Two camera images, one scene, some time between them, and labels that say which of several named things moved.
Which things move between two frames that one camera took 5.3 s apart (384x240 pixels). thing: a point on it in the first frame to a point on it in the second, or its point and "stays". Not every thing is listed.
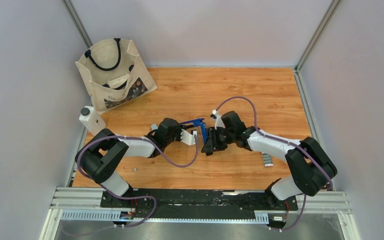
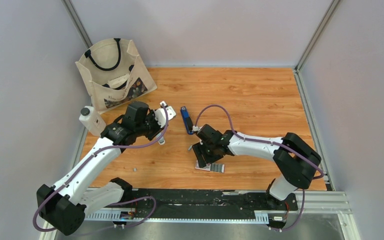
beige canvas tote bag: x=115 y=74 stays
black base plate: x=196 y=204 stays
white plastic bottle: x=91 y=120 stays
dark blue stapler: x=198 y=122 to x=187 y=120
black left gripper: x=178 y=129 to x=151 y=115
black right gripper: x=212 y=140 to x=198 y=151
